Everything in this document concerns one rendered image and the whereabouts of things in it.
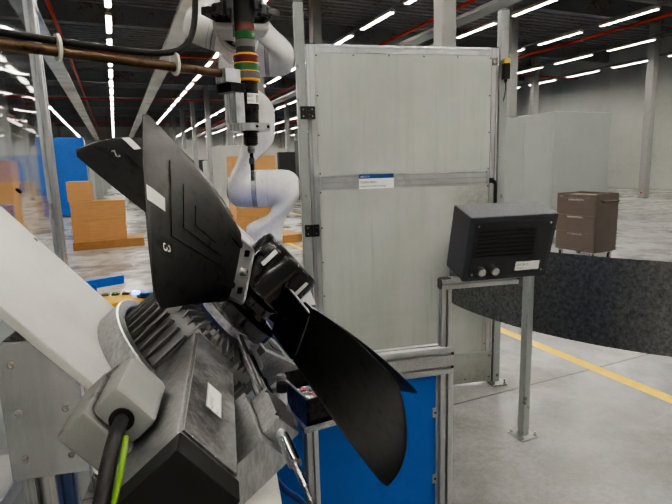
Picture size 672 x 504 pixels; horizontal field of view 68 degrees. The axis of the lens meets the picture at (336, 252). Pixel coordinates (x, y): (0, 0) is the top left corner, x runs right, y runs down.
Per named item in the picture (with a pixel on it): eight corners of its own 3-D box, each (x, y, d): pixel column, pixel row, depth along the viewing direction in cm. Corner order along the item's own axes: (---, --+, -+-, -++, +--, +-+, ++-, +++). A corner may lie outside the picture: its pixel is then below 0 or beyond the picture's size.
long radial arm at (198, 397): (137, 385, 72) (198, 329, 72) (176, 418, 74) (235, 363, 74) (82, 523, 44) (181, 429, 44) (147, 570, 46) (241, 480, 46)
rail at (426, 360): (115, 415, 124) (111, 384, 123) (118, 407, 128) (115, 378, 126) (453, 373, 142) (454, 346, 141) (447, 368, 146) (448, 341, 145)
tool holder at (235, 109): (236, 128, 81) (232, 65, 79) (211, 131, 86) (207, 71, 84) (279, 130, 87) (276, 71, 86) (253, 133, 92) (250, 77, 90)
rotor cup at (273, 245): (269, 356, 77) (330, 298, 78) (201, 290, 73) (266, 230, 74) (262, 327, 91) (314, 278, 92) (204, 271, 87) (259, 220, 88)
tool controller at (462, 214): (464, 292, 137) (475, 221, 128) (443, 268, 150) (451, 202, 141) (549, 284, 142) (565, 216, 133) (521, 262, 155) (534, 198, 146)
